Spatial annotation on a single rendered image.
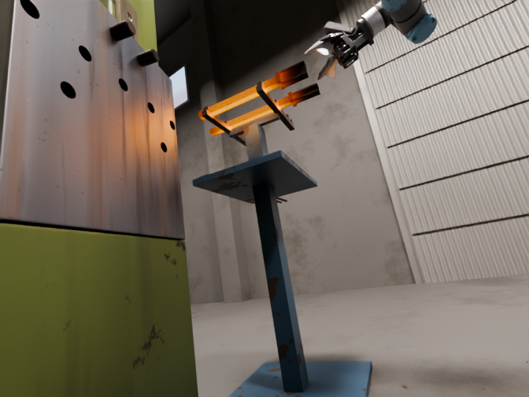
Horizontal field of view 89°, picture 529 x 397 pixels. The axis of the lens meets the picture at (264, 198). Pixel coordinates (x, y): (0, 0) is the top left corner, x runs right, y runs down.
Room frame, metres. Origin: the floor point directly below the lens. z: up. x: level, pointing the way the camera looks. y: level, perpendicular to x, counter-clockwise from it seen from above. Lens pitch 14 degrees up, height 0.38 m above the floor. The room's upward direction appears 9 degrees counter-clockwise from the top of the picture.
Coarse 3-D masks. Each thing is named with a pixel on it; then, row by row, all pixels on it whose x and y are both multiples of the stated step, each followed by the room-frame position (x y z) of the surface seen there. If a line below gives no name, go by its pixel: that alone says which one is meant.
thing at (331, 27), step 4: (328, 24) 0.75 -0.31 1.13; (332, 24) 0.74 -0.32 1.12; (336, 24) 0.74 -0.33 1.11; (340, 24) 0.73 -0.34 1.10; (344, 24) 0.73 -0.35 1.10; (324, 28) 0.76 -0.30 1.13; (328, 28) 0.75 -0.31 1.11; (332, 28) 0.74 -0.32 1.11; (336, 28) 0.74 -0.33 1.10; (340, 28) 0.73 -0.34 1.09; (344, 28) 0.73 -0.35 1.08; (348, 28) 0.72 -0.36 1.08; (352, 28) 0.72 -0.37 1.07; (328, 32) 0.76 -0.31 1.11; (332, 32) 0.76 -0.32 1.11; (336, 32) 0.75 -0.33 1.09; (348, 32) 0.72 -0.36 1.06; (352, 32) 0.72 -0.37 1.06
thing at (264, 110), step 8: (304, 88) 0.81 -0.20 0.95; (312, 88) 0.81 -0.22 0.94; (288, 96) 0.82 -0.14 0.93; (296, 96) 0.83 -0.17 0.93; (304, 96) 0.81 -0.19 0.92; (312, 96) 0.82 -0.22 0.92; (280, 104) 0.85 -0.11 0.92; (288, 104) 0.85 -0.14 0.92; (296, 104) 0.86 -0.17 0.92; (256, 112) 0.88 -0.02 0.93; (264, 112) 0.88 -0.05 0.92; (272, 112) 0.89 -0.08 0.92; (232, 120) 0.93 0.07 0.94; (240, 120) 0.91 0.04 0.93; (248, 120) 0.91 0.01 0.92; (216, 128) 0.96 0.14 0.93
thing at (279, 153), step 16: (256, 160) 0.69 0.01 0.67; (272, 160) 0.68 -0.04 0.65; (288, 160) 0.72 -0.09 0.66; (208, 176) 0.76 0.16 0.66; (224, 176) 0.75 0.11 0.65; (240, 176) 0.77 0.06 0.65; (256, 176) 0.79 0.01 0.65; (272, 176) 0.82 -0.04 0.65; (288, 176) 0.85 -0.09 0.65; (304, 176) 0.88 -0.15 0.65; (224, 192) 0.91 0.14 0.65; (240, 192) 0.94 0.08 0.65; (288, 192) 1.06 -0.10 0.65
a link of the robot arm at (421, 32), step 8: (424, 8) 0.60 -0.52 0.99; (416, 16) 0.60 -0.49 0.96; (424, 16) 0.61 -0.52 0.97; (432, 16) 0.61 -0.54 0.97; (392, 24) 0.69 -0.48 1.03; (400, 24) 0.63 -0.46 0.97; (408, 24) 0.62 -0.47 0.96; (416, 24) 0.62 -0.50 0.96; (424, 24) 0.62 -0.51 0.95; (432, 24) 0.63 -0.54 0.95; (408, 32) 0.65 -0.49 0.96; (416, 32) 0.63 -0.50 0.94; (424, 32) 0.64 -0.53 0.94; (432, 32) 0.65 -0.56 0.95; (416, 40) 0.66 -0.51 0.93; (424, 40) 0.67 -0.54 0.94
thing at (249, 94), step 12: (276, 72) 0.71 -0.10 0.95; (288, 72) 0.71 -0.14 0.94; (300, 72) 0.70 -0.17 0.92; (264, 84) 0.74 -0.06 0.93; (276, 84) 0.73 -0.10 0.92; (288, 84) 0.73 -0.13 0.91; (240, 96) 0.77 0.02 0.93; (252, 96) 0.77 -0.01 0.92; (216, 108) 0.81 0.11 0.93; (228, 108) 0.82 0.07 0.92; (204, 120) 0.86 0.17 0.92
